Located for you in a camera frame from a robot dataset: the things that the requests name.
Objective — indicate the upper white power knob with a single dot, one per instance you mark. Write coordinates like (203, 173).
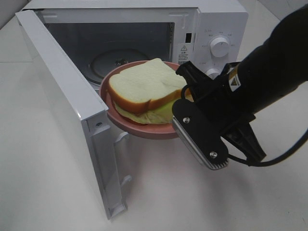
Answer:
(219, 46)

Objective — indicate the white bread sandwich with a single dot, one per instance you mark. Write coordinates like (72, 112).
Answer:
(146, 92)

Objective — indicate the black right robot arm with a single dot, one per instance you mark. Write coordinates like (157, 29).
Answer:
(268, 73)

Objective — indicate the pink round plate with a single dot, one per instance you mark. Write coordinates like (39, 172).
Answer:
(149, 131)

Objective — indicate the white microwave door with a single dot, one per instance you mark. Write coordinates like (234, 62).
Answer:
(80, 113)

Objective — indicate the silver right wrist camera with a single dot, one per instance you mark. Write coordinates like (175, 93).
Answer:
(199, 135)

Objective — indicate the lower white timer knob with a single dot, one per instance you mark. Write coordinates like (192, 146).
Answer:
(212, 73)

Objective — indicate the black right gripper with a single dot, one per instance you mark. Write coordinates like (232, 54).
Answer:
(228, 120)

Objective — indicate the white warning label sticker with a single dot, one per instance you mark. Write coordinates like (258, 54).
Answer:
(184, 52)

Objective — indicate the white microwave oven body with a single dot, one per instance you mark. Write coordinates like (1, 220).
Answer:
(87, 28)

